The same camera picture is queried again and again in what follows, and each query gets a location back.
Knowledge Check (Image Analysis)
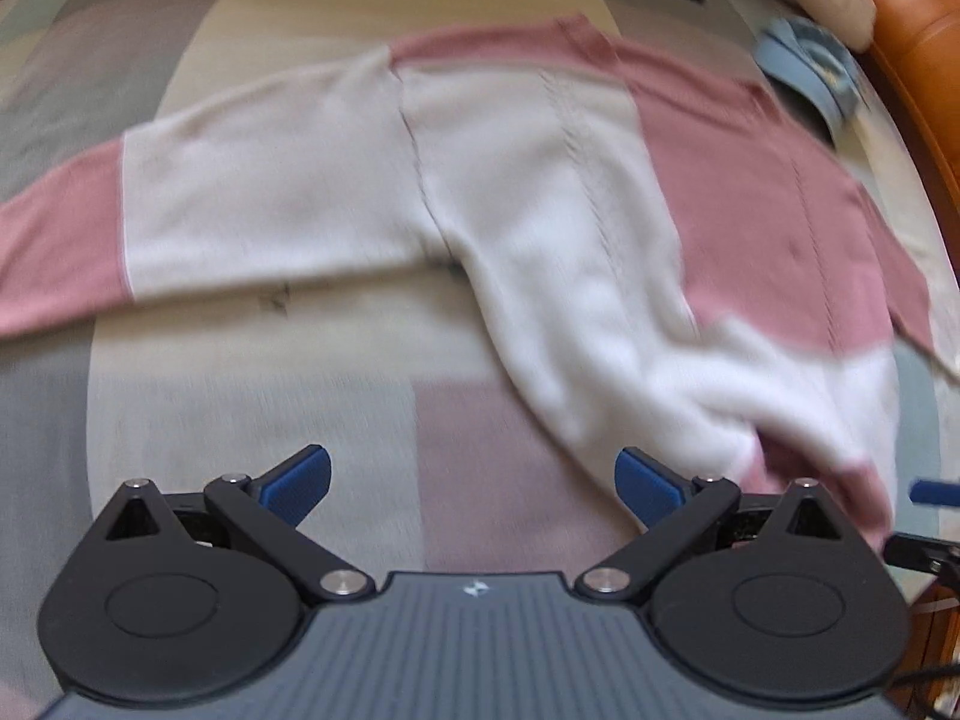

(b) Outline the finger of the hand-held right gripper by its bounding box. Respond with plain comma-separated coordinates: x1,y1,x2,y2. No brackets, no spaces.
883,532,960,578
909,476,960,507

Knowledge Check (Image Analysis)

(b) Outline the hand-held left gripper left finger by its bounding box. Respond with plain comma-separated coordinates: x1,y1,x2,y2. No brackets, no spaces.
105,444,374,605

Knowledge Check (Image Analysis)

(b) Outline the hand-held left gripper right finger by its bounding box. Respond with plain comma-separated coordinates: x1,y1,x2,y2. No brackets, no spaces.
576,448,845,602

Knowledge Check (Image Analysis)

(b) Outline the pink and white sweater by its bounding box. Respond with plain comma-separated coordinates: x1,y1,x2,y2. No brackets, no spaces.
0,13,960,548

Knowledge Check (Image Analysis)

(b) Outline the pastel checked bedsheet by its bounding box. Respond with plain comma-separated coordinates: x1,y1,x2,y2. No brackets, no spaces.
0,0,960,698

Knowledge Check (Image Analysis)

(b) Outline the wooden bed headboard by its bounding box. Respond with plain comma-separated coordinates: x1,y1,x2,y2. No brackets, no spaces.
832,0,960,256

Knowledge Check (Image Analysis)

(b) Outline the blue cap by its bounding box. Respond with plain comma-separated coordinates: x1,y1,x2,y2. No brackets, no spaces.
754,15,871,143

